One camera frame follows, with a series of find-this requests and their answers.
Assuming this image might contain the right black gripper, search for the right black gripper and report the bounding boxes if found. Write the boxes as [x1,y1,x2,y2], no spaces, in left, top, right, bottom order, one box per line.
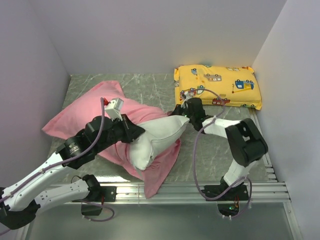
[166,104,196,126]

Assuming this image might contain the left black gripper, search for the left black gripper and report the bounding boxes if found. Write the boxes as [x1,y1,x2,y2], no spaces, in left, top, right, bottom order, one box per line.
[94,113,146,154]

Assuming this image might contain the white pillow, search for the white pillow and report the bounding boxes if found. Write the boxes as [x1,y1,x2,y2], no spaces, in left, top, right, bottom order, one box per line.
[129,115,190,171]

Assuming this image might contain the pink pillowcase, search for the pink pillowcase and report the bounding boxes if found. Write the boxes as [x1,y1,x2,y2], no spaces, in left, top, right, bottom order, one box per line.
[42,80,181,198]

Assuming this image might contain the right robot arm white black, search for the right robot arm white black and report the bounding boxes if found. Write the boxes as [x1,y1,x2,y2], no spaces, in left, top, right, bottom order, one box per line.
[170,97,269,200]

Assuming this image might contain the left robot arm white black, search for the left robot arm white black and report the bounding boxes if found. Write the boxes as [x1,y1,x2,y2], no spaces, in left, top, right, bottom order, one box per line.
[0,114,145,230]

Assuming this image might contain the yellow cartoon car pillow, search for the yellow cartoon car pillow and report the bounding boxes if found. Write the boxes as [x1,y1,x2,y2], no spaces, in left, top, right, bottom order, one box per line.
[173,64,262,110]

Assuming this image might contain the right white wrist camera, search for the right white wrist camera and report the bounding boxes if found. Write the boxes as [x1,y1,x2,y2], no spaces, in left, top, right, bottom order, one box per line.
[180,91,194,105]

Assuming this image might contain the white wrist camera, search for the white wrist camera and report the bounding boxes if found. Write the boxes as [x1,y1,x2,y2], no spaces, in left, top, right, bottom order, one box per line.
[104,97,124,121]
[180,91,194,105]

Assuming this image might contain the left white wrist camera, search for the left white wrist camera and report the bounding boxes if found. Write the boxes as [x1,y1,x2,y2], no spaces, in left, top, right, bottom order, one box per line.
[104,97,124,121]

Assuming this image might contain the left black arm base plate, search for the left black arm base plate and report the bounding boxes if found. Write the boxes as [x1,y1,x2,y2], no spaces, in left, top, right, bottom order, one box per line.
[72,186,117,223]

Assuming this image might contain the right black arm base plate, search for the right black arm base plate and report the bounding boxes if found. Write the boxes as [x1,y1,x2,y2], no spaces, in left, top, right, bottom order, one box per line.
[200,184,251,217]

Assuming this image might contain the aluminium rail frame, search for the aluminium rail frame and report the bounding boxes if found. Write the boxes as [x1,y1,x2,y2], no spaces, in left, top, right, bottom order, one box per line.
[14,108,305,240]

